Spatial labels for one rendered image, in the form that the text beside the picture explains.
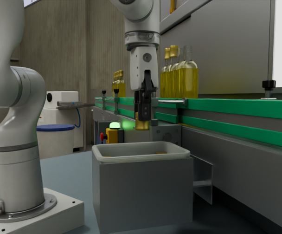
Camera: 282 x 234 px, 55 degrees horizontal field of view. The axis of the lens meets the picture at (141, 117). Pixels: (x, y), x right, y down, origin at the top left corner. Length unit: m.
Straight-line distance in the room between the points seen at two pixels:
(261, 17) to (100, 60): 5.49
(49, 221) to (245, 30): 0.79
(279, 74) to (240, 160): 0.28
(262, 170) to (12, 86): 0.63
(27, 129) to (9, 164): 0.11
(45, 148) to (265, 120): 3.58
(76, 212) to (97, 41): 5.64
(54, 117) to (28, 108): 4.55
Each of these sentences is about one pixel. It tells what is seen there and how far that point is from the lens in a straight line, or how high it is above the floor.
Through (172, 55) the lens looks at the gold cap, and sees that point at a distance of 1.04.
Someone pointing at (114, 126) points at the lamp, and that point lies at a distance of 1.20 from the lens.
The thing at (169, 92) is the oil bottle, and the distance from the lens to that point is 1.02.
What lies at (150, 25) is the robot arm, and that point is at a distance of 0.65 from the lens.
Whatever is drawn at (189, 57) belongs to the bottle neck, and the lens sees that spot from 0.94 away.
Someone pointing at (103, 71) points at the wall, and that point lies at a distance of 6.08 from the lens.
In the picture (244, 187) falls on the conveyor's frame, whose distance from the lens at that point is 0.60.
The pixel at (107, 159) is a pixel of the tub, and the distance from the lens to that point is 0.59.
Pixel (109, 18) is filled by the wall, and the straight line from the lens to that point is 6.12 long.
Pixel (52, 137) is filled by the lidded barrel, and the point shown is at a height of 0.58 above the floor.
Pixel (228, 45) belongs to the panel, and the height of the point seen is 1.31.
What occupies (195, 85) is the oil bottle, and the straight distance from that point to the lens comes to 0.92.
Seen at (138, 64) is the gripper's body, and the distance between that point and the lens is 0.62.
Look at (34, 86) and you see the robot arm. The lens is 0.86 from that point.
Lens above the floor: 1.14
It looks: 4 degrees down
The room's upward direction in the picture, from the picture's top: straight up
